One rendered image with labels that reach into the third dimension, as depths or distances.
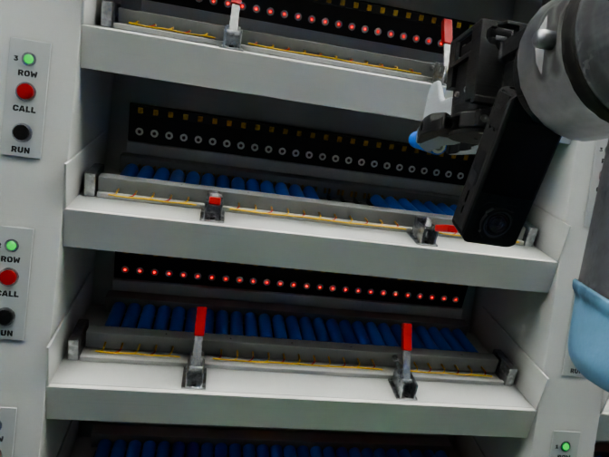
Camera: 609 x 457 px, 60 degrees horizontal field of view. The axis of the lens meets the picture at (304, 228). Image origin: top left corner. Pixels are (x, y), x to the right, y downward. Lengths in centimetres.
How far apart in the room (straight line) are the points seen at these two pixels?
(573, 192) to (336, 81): 34
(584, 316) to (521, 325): 58
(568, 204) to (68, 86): 62
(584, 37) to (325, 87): 39
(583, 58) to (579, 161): 47
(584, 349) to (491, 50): 25
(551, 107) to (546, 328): 48
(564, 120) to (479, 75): 10
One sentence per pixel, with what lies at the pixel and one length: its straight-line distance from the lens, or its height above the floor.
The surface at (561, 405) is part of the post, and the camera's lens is 81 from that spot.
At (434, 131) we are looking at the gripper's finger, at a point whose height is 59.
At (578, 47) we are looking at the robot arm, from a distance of 30.
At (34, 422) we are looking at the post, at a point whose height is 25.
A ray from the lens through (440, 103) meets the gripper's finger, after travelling 49.
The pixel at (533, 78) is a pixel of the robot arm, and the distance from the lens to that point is 33.
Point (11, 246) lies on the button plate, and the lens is 64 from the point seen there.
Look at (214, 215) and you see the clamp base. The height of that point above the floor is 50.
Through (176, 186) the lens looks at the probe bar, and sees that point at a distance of 65.
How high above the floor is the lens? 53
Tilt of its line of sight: 3 degrees down
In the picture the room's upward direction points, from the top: 7 degrees clockwise
